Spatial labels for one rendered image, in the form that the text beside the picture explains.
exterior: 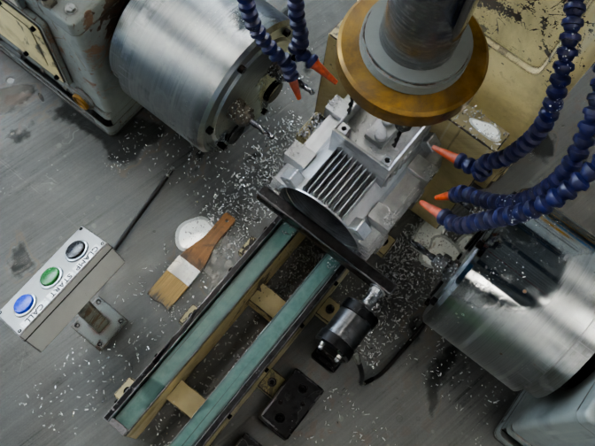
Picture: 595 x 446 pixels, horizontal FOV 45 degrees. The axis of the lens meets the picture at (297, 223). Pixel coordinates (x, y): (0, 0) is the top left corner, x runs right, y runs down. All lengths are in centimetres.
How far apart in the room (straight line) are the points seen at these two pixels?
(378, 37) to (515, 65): 31
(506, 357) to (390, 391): 31
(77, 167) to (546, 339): 87
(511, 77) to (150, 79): 53
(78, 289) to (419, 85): 54
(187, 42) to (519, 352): 63
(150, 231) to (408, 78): 66
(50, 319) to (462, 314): 56
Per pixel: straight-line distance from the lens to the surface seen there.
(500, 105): 120
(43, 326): 105
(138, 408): 116
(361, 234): 104
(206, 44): 107
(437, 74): 85
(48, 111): 147
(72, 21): 112
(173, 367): 116
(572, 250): 103
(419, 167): 110
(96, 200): 138
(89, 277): 105
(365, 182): 105
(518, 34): 108
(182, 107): 110
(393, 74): 83
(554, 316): 101
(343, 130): 104
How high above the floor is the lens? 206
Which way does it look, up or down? 71 degrees down
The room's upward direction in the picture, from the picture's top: 11 degrees clockwise
